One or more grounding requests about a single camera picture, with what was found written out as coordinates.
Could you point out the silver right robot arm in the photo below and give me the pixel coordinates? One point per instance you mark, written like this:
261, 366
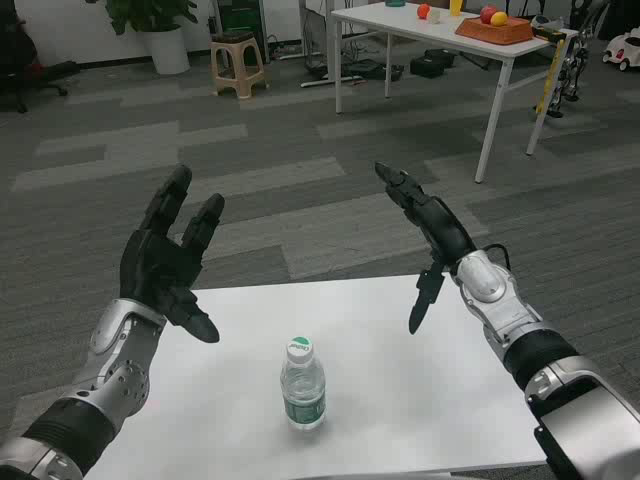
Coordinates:
485, 280

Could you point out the yellow measuring tape strip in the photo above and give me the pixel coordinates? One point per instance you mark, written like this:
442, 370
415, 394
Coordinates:
552, 70

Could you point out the black office chair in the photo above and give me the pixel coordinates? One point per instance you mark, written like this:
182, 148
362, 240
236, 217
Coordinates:
15, 50

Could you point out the teal bowl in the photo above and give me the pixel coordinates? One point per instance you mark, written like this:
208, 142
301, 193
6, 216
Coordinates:
394, 3

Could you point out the small orange ball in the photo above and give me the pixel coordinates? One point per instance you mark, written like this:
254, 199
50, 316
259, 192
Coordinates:
424, 11

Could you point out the clear water bottle green label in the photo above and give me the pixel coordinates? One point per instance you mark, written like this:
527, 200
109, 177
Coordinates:
302, 390

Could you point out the green black cabinet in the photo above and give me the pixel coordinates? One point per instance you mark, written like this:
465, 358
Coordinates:
242, 17

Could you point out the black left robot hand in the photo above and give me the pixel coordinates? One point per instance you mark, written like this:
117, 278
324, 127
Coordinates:
150, 265

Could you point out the white grey device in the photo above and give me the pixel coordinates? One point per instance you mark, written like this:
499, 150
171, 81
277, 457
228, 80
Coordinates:
542, 21

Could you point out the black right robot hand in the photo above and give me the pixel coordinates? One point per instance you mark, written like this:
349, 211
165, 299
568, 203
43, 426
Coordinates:
445, 225

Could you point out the standing silver humanoid robot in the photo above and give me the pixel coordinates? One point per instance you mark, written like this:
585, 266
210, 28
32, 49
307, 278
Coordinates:
570, 75

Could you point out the black equipment case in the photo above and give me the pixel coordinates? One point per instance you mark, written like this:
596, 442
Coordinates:
432, 62

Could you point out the white desk frame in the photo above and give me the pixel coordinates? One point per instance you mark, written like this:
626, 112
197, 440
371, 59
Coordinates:
331, 50

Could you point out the black flat bag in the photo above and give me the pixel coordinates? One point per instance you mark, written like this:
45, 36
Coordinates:
370, 69

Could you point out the red apple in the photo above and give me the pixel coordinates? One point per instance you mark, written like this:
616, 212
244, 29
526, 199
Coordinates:
487, 14

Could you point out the white toy car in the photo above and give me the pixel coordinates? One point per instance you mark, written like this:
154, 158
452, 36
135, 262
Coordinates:
625, 47

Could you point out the black yellow tape measure case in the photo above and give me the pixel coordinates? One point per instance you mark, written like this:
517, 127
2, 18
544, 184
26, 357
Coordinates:
547, 34

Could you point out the orange wicker basket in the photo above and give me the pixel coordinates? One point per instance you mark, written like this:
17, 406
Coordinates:
500, 34

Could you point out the yellow round fruit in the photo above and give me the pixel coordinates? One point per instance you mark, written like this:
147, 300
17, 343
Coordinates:
499, 19

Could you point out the yellow cup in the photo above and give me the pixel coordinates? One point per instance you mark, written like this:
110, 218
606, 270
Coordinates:
456, 7

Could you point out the green leafy plant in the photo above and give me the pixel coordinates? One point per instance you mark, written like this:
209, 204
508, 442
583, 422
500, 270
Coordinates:
145, 12

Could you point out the white table with metal legs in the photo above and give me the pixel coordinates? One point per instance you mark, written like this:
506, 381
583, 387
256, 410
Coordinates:
400, 22

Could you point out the beige plastic stool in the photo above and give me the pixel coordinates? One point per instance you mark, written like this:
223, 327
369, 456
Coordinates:
235, 37

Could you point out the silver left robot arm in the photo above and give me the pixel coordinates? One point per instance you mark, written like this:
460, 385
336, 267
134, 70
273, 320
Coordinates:
120, 370

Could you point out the small white cup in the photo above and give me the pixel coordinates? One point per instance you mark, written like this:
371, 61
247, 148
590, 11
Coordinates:
435, 17

